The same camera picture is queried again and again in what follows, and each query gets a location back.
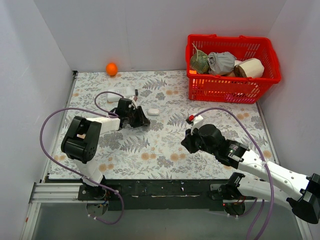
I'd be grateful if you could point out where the white earbud charging case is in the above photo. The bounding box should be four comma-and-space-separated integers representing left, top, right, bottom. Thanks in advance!
147, 108, 160, 116

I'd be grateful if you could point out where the red plastic basket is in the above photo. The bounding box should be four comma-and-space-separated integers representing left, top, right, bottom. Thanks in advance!
185, 34, 282, 104

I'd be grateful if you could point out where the orange fruit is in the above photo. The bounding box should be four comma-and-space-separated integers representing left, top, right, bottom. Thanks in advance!
105, 62, 118, 77

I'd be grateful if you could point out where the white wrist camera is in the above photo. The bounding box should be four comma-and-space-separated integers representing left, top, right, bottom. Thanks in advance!
186, 114, 204, 135
130, 96, 138, 109

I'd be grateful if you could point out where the grey crumpled cloth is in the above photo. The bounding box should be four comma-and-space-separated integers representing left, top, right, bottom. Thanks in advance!
207, 51, 237, 76

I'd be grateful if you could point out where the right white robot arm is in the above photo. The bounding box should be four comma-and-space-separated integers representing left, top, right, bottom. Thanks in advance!
181, 124, 320, 224

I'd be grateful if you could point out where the white plastic bottle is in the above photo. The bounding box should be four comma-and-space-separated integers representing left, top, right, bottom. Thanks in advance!
106, 86, 139, 103

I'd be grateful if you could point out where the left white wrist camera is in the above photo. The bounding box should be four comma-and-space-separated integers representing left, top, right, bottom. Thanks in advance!
130, 96, 138, 109

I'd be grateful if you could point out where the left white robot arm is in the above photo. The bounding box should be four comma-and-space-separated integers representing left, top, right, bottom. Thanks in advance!
61, 98, 151, 200

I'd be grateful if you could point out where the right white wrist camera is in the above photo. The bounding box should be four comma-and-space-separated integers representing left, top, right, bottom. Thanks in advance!
186, 114, 204, 135

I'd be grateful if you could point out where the floral patterned table mat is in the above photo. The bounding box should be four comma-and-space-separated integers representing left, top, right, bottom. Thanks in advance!
48, 70, 277, 180

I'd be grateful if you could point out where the green melon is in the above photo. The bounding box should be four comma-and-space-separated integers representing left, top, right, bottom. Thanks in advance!
189, 43, 210, 74

